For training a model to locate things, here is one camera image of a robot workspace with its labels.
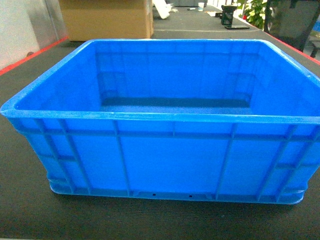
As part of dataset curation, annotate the green potted plant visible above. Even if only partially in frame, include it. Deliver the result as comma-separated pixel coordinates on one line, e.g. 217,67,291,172
236,0,267,30

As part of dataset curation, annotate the white paper cup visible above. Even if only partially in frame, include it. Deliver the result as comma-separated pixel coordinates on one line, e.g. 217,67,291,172
198,2,205,12

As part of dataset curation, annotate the white plastic object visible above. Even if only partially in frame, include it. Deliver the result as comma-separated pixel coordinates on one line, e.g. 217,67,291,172
152,0,172,20

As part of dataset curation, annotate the blue plastic crate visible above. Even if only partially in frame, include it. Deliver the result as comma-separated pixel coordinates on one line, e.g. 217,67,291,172
0,39,320,205

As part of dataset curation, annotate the black office chair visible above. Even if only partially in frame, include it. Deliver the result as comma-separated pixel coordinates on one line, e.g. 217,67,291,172
263,0,320,52

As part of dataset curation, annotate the black metal stand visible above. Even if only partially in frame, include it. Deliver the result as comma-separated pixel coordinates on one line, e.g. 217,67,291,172
221,5,250,30

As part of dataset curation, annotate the brown cardboard box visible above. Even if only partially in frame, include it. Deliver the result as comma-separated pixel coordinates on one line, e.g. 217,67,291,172
59,0,154,42

